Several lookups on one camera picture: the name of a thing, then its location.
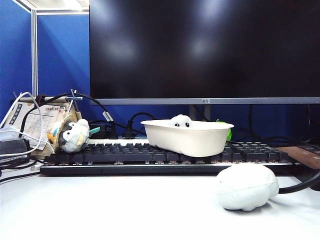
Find black cables behind monitor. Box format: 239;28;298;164
232;104;320;149

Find grey box device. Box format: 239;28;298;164
0;126;31;157

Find brown flat card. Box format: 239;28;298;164
275;145;320;170

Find black mechanical keyboard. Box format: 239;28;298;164
39;141;305;176

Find metal rod clip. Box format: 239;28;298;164
65;88;84;112

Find silver partition frame post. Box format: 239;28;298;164
30;9;39;97

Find large black computer monitor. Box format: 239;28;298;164
89;0;320;105

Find thick black cable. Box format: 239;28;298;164
277;169;320;195

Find green round object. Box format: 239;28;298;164
215;119;233;142

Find black power adapter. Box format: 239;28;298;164
88;120;114;140

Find paper desk calendar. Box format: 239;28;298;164
4;96;83;155

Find thin black usb cable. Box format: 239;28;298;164
0;155;46;184

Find black cable with white tag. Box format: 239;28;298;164
18;92;119;140

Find white power strip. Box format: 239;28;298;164
87;136;151;146

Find white brain-shaped stress ball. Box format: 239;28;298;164
215;162;280;212

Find black plug with looped cable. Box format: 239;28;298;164
121;112;157;139

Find grey fluffy octopus plush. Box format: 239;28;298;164
167;114;194;129

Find grey white penguin plush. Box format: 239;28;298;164
58;118;101;154

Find grey monitor stand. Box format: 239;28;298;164
188;104;212;122

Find white oval bowl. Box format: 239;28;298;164
140;119;235;158

